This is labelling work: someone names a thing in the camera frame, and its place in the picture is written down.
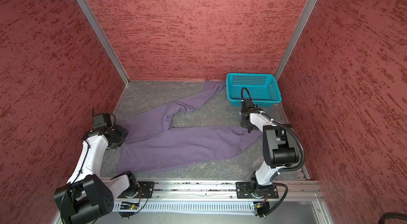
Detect purple trousers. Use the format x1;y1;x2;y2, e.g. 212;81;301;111
117;81;262;173

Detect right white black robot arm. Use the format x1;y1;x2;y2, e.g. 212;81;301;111
240;99;305;198

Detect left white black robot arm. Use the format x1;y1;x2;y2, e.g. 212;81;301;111
54;125;142;224

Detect teal plastic basket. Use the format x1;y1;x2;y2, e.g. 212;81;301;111
226;73;282;107

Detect left connector board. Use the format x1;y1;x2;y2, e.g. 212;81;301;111
119;202;140;211

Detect connector board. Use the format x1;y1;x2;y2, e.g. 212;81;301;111
119;202;140;211
252;202;270;217

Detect right connector board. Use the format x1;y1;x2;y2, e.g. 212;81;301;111
252;202;270;217

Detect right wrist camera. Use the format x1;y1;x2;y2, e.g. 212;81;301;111
240;99;258;116

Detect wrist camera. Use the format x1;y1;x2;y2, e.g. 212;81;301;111
92;113;113;129
240;99;258;116

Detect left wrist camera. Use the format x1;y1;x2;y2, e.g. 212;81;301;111
92;113;113;129

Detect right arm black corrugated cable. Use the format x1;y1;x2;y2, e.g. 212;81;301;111
241;87;306;217

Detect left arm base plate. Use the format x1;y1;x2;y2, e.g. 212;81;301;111
119;181;155;199

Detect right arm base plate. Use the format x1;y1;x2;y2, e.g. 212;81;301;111
235;182;279;199

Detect aluminium front rail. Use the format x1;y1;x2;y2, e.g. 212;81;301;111
65;179;323;202

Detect white slotted cable duct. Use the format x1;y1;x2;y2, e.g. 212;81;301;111
107;201;257;213

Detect right aluminium corner post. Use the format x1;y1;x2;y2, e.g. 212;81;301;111
274;0;318;81

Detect aluminium corner post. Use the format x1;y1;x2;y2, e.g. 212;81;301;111
274;0;318;81
76;0;131;87

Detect left aluminium corner post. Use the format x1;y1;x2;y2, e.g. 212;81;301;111
76;0;131;87

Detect black cable bottom right corner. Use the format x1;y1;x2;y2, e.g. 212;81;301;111
377;212;407;224

